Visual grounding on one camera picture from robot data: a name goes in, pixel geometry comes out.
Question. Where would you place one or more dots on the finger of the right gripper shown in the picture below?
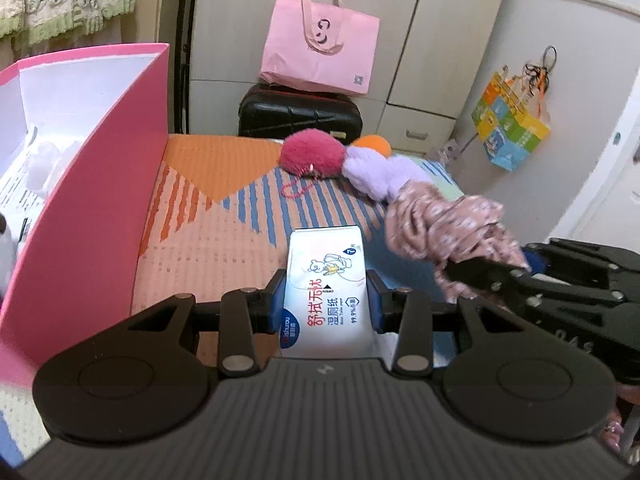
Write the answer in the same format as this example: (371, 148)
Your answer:
(538, 263)

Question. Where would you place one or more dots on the person's hand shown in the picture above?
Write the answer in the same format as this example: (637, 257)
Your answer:
(621, 431)

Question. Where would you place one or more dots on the white wet wipes pack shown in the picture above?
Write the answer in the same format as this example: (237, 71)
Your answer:
(326, 308)

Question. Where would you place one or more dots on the magenta fluffy pompom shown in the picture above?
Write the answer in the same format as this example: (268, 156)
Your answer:
(308, 156)

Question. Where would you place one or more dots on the pink storage box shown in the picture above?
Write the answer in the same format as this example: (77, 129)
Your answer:
(75, 274)

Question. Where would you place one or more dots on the white door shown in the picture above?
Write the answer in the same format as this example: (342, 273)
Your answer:
(612, 218)

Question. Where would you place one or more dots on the patchwork knitted blanket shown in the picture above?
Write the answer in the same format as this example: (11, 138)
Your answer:
(216, 221)

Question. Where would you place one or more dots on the orange soft ball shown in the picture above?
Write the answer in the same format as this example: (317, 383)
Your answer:
(375, 143)

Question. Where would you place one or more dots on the black suitcase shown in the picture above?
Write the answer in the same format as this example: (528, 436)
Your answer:
(269, 111)

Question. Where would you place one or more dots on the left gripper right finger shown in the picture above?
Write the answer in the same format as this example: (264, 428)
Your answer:
(498, 373)

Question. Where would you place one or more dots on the lilac plush toy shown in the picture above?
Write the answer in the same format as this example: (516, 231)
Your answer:
(380, 178)

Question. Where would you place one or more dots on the colourful paper gift bag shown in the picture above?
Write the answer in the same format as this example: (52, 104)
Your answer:
(511, 117)

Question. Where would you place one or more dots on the beige wardrobe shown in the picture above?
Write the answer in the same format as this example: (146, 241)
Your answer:
(409, 64)

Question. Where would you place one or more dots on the white panda plush toy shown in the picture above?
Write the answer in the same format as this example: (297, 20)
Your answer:
(7, 255)

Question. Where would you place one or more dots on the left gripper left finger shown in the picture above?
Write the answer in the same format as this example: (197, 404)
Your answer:
(151, 373)

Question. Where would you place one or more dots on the pink floral cloth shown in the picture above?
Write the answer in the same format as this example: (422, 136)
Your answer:
(422, 225)

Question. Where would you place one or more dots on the pink tote bag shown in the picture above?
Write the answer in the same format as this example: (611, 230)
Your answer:
(320, 47)

